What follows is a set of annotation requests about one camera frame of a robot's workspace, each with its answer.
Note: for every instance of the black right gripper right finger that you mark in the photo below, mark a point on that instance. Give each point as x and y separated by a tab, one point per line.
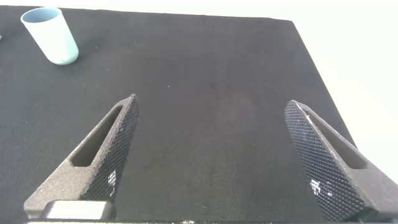
326	168

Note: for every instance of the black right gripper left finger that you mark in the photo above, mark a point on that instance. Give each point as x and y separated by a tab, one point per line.
102	174

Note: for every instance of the teal plastic cup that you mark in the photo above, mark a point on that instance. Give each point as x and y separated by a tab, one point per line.
54	40

